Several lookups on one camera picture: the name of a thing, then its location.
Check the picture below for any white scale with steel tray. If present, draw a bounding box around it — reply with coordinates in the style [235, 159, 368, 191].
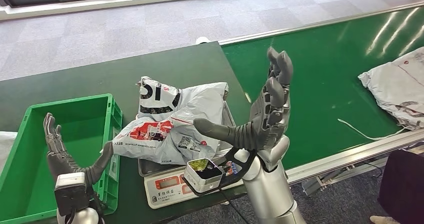
[137, 99, 253, 210]

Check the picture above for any grey parcel bag black print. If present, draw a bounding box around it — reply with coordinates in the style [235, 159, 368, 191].
[100, 76, 230, 166]

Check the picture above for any grey parcel bag red print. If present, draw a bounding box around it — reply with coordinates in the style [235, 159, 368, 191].
[357, 46, 424, 132]

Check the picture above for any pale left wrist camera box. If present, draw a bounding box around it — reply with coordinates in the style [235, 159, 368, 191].
[53, 172, 91, 216]

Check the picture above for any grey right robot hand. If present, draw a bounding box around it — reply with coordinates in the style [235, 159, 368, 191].
[193, 47, 294, 152]

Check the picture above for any black floor cable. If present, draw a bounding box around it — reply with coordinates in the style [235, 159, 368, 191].
[362, 162, 384, 179]

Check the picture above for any green plastic crate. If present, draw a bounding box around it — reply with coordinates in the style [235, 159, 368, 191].
[0, 94, 123, 224]

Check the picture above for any dark green table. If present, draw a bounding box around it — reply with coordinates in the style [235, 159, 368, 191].
[0, 41, 289, 224]

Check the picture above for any thin white plastic strip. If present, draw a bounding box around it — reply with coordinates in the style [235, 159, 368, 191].
[337, 118, 407, 141]

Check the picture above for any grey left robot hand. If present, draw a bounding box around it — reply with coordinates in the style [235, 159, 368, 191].
[43, 113, 115, 186]

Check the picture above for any black right camera cable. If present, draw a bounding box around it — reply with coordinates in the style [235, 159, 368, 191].
[218, 187, 251, 224]

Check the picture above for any person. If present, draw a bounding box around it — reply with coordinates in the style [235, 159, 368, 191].
[369, 149, 424, 224]

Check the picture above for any green conveyor belt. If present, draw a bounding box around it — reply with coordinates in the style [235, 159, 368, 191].
[218, 2, 424, 196]

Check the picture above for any white plastic bag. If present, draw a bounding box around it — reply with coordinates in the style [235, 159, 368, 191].
[0, 131, 18, 173]

